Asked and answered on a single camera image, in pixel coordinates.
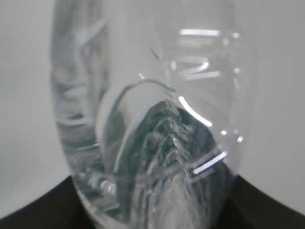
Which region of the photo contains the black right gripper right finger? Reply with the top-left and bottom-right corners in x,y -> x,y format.
219,176 -> 305,229

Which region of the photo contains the clear plastic water bottle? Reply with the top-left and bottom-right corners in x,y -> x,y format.
51,0 -> 242,229

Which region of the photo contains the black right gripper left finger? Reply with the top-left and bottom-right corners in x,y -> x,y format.
0,177 -> 94,229

